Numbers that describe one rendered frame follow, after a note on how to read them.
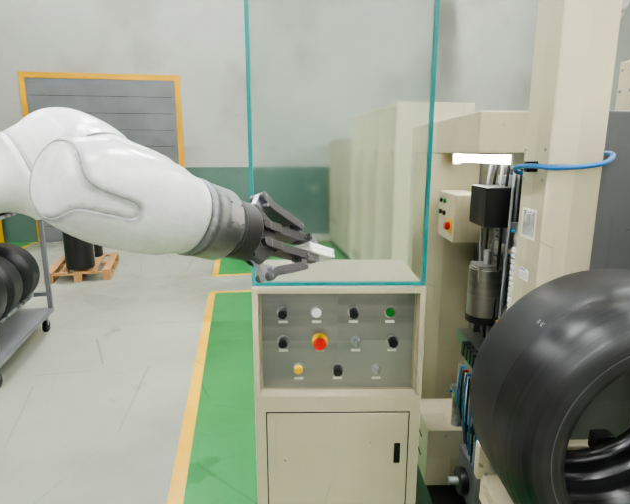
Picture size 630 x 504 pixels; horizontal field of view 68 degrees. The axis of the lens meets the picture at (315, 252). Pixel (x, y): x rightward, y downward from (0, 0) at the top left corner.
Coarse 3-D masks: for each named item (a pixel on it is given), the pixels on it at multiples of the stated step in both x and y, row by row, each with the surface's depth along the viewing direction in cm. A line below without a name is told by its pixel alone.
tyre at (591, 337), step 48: (576, 288) 91; (624, 288) 85; (528, 336) 88; (576, 336) 80; (624, 336) 77; (480, 384) 97; (528, 384) 82; (576, 384) 78; (480, 432) 98; (528, 432) 82; (624, 432) 113; (528, 480) 83; (576, 480) 111; (624, 480) 109
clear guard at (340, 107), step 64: (256, 0) 131; (320, 0) 132; (384, 0) 132; (256, 64) 135; (320, 64) 135; (384, 64) 135; (256, 128) 139; (320, 128) 139; (384, 128) 139; (256, 192) 142; (320, 192) 143; (384, 192) 143; (384, 256) 147
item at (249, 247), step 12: (252, 204) 62; (252, 216) 57; (264, 216) 64; (252, 228) 57; (240, 240) 56; (252, 240) 57; (240, 252) 58; (252, 252) 59; (264, 252) 62; (252, 264) 62
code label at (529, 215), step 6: (528, 210) 117; (534, 210) 114; (522, 216) 120; (528, 216) 117; (534, 216) 114; (522, 222) 120; (528, 222) 117; (534, 222) 114; (522, 228) 120; (528, 228) 117; (534, 228) 114; (522, 234) 120; (528, 234) 117; (534, 234) 114
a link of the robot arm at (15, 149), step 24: (24, 120) 53; (48, 120) 52; (72, 120) 52; (96, 120) 54; (0, 144) 49; (24, 144) 49; (0, 168) 49; (24, 168) 49; (0, 192) 49; (24, 192) 50
